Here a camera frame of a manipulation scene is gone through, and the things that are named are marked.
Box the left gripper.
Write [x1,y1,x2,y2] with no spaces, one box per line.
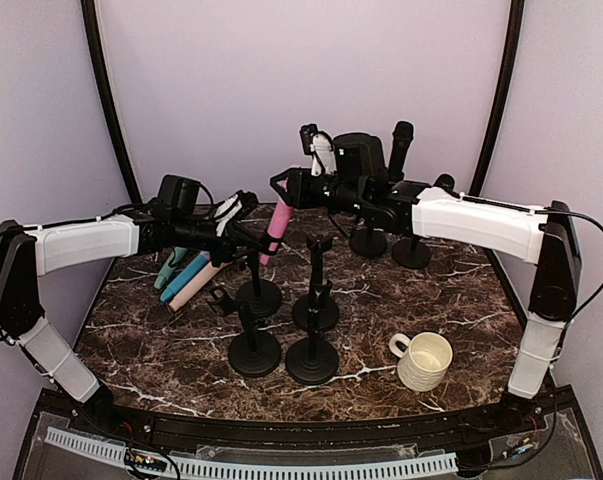
[173,215,262,268]

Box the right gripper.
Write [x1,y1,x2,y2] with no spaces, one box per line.
[273,165,369,215]

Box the pink microphone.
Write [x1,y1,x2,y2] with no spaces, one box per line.
[260,198,293,265]

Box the black stand of pink microphone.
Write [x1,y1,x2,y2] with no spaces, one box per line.
[236,245,282,326]

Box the beige microphone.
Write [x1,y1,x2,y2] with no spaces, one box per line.
[168,263,219,311]

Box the blue microphone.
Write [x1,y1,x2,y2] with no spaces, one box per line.
[160,251,210,303]

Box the mint green microphone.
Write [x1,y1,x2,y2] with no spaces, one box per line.
[154,247,188,290]

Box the black stand of beige microphone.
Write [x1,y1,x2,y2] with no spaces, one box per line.
[292,235,340,332]

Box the black stand of blue microphone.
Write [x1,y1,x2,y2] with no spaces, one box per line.
[207,286,282,378]

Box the black stand of green microphone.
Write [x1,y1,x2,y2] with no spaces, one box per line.
[285,324,339,385]

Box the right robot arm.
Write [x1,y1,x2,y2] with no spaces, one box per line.
[270,122,583,434]

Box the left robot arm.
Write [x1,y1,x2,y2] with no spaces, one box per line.
[0,175,265,436]

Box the black stand of tall microphone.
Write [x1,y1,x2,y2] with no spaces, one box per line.
[349,227,387,258]

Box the tall black microphone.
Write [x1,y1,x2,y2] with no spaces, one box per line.
[388,120,414,182]

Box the black stand of small microphone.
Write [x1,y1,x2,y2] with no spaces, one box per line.
[391,236,431,270]

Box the small black microphone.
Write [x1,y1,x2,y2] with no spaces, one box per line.
[434,173,455,191]

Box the cream ribbed mug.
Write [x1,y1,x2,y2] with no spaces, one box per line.
[388,332,453,393]

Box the black left corner post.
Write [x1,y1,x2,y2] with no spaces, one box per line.
[80,0,142,203]

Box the black corner post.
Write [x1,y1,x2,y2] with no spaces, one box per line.
[80,0,142,203]
[469,0,526,196]

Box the black front rail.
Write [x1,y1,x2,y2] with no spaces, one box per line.
[63,399,545,454]

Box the white cable duct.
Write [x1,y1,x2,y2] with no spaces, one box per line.
[44,427,458,479]

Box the black right corner post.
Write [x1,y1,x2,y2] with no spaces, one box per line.
[469,0,526,196]

